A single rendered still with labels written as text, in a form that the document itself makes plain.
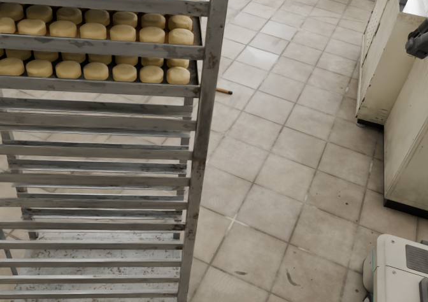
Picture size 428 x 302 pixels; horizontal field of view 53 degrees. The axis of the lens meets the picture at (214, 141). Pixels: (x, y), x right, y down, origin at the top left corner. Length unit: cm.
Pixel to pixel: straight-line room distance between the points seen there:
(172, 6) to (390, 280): 149
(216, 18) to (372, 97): 224
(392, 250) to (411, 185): 51
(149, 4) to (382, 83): 224
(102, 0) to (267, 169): 190
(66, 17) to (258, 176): 177
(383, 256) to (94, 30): 156
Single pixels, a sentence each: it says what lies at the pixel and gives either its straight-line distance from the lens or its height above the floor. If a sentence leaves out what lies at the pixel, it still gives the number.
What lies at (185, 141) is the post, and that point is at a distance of 153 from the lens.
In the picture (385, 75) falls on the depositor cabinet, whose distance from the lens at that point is 286.
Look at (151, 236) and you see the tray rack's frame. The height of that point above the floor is 15.
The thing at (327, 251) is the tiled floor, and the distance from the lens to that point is 227.
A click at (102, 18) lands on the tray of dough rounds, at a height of 133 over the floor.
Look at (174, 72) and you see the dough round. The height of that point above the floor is 124.
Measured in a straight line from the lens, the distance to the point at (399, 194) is 250.
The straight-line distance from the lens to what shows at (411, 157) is 234.
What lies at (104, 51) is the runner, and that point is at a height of 131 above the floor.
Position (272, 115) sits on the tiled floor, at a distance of 297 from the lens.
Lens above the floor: 174
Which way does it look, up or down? 41 degrees down
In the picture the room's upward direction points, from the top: 8 degrees clockwise
